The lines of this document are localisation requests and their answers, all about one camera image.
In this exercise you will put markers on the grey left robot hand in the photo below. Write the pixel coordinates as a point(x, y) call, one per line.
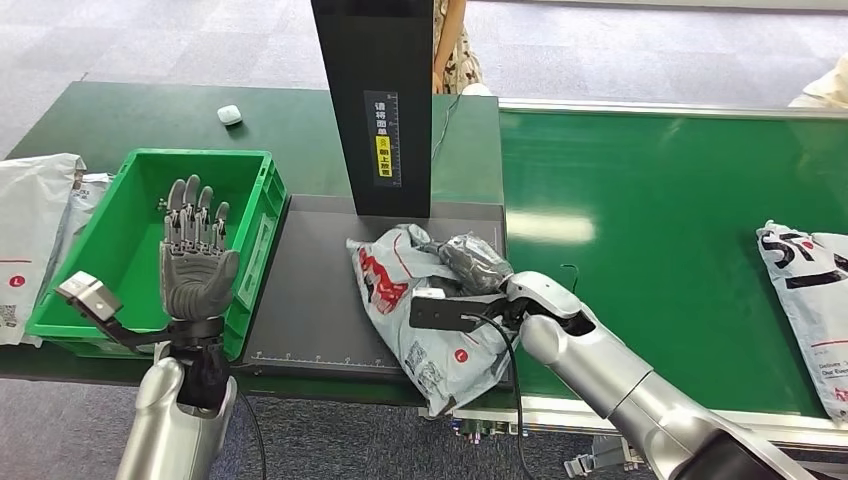
point(195, 278)

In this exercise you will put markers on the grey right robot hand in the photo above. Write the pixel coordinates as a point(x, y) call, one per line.
point(474, 262)

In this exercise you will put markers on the grey package with red print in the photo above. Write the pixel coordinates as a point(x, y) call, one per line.
point(437, 361)

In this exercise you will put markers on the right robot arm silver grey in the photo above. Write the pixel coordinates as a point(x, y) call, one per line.
point(616, 378)

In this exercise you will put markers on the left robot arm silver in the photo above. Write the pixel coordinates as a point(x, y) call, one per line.
point(172, 430)

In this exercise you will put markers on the green plastic delivery box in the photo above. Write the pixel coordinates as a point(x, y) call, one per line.
point(132, 238)

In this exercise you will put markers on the clear grey plastic package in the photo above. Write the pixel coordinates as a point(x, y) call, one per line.
point(83, 205)

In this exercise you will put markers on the white package with red dot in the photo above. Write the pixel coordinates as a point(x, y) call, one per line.
point(30, 225)

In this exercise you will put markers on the green conveyor belt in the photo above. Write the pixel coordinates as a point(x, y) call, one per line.
point(662, 199)

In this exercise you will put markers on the black inbound machine tower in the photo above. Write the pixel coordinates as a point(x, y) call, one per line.
point(378, 53)

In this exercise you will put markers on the white package with black print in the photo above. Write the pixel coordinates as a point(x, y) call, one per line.
point(811, 311)

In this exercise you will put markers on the yellow and black tower label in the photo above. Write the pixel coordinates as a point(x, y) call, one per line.
point(383, 152)

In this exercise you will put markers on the small white earbud case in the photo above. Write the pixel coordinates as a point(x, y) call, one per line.
point(230, 115)

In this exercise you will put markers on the green table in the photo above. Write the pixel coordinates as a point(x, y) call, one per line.
point(132, 112)

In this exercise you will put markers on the person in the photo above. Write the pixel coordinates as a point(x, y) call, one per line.
point(454, 53)
point(825, 89)

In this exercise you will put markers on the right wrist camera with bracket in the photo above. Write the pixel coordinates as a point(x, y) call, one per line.
point(444, 314)

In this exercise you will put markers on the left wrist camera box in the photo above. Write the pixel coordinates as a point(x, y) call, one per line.
point(89, 298)

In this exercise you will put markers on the black machine base plate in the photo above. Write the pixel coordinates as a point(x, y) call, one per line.
point(311, 298)

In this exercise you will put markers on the grey conveyor bracket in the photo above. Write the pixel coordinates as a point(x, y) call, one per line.
point(606, 457)

